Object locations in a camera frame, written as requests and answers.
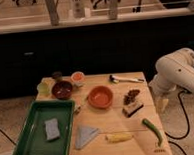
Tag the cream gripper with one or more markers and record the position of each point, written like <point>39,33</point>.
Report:
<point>161,104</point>

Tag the yellow banana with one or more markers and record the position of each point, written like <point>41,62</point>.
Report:
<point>117,138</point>

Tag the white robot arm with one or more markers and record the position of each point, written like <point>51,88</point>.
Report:
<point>172,70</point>

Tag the red bowl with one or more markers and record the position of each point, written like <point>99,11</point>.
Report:
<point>100,97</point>

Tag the dark maroon bowl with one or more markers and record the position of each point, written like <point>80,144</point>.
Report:
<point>62,90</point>

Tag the green chili pepper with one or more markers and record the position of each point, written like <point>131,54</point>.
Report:
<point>154,129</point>

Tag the brown grape bunch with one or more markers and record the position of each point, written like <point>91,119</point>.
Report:
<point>130,96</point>

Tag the grey folded cloth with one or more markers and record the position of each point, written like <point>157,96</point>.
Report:
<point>85,135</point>

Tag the small metal spoon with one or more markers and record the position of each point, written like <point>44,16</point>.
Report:
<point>79,107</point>

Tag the orange filled white cup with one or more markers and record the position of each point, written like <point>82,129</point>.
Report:
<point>78,78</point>

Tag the dark small cup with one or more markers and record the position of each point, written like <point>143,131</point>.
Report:
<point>57,76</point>

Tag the grey blue sponge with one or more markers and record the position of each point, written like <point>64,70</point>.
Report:
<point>51,129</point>

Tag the light green cup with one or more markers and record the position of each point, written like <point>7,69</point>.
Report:
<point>43,89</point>

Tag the green plastic tray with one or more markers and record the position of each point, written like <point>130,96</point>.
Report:
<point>33,137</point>

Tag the white handled brush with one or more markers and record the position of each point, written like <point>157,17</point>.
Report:
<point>116,79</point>

